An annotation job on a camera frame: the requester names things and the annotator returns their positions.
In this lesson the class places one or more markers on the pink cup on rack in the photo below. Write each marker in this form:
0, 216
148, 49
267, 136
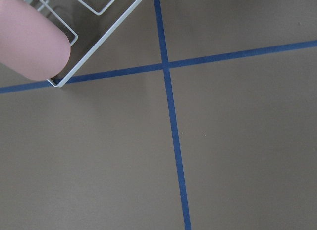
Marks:
30, 44

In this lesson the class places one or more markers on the white wire cup rack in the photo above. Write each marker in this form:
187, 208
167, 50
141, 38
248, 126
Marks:
86, 23

